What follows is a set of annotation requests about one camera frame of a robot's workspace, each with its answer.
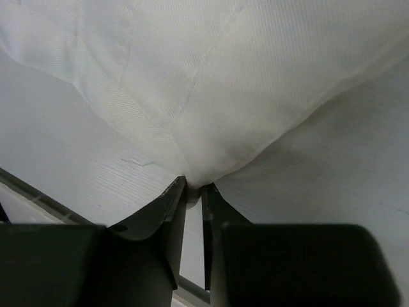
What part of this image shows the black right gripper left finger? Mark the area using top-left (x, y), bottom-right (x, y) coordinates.
top-left (109, 177), bottom-right (186, 306)

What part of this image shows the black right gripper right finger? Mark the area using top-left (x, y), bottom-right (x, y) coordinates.
top-left (201, 184), bottom-right (252, 306)

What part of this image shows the white pleated skirt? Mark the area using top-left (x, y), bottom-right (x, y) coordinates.
top-left (1, 1), bottom-right (408, 196)

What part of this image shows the aluminium table front rail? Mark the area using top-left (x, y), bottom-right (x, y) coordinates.
top-left (1, 169), bottom-right (210, 306)

